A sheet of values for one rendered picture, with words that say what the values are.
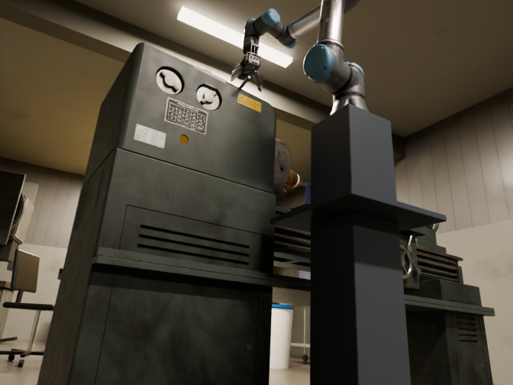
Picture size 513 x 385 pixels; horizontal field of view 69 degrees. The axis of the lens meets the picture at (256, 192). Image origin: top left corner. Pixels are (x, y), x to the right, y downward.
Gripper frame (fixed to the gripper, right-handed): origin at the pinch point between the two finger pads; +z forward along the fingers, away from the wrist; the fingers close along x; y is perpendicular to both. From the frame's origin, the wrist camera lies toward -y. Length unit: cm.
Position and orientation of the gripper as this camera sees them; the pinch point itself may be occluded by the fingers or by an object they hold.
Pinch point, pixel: (246, 88)
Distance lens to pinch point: 177.8
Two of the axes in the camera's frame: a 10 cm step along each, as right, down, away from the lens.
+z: -0.6, 9.4, -3.3
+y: 4.3, -2.8, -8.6
